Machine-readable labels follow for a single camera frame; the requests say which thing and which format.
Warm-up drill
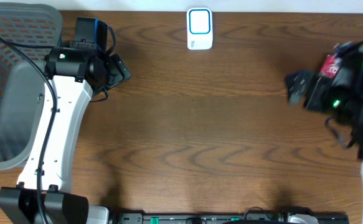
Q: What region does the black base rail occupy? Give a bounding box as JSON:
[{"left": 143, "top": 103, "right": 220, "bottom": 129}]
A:
[{"left": 116, "top": 210, "right": 350, "bottom": 224}]

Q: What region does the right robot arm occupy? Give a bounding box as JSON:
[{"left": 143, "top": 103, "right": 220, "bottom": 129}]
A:
[{"left": 285, "top": 47, "right": 363, "bottom": 221}]

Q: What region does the grey plastic mesh basket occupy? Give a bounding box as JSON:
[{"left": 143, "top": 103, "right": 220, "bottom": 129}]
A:
[{"left": 0, "top": 2, "right": 63, "bottom": 170}]

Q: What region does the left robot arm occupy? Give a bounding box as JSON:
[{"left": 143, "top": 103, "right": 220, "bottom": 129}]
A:
[{"left": 0, "top": 47, "right": 131, "bottom": 223}]

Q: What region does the red purple pad package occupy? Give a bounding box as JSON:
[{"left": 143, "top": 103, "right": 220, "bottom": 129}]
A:
[{"left": 319, "top": 55, "right": 342, "bottom": 78}]

